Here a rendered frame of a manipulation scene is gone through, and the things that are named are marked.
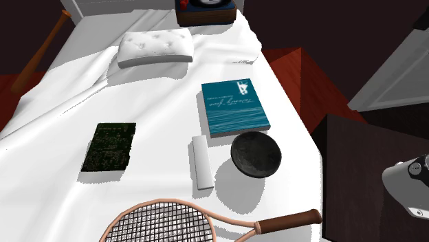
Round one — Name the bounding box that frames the white tufted pillow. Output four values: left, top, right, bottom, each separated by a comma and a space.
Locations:
116, 27, 194, 69

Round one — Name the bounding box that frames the grey door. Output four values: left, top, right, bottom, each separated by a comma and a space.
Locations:
347, 13, 429, 113

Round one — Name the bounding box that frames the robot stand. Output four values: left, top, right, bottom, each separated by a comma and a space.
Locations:
310, 113, 429, 242

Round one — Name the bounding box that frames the tennis racket with brown grip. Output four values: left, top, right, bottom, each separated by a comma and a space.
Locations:
98, 199, 323, 242

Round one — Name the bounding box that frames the wooden baseball bat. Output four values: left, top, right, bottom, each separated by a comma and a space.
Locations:
10, 9, 72, 94

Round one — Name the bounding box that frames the black bowl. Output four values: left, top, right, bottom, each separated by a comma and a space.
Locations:
230, 131, 283, 179

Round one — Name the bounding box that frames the teal book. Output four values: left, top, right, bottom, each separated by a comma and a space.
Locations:
201, 78, 272, 139

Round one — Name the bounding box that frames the white remote control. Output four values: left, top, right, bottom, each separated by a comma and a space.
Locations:
191, 135, 215, 191

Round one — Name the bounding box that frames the dark green patterned book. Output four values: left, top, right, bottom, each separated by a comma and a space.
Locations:
80, 122, 137, 173

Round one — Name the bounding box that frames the white bed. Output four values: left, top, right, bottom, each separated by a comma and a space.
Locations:
0, 8, 324, 242

